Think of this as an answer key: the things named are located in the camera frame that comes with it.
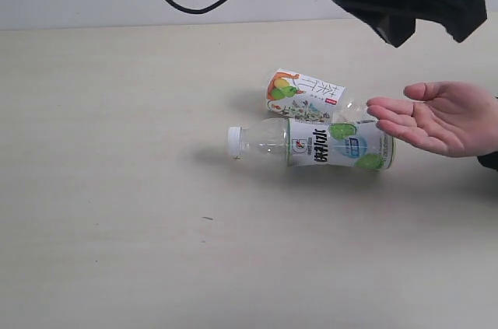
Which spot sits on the tea bottle orange green label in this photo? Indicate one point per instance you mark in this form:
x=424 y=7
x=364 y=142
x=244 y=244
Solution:
x=306 y=98

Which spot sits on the lime label bottle white cap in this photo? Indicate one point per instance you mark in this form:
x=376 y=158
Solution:
x=356 y=144

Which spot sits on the black sleeve forearm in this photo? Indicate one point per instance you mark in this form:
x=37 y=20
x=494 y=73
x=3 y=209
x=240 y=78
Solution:
x=489 y=161

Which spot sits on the person's open hand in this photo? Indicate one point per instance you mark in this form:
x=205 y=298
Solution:
x=453 y=119

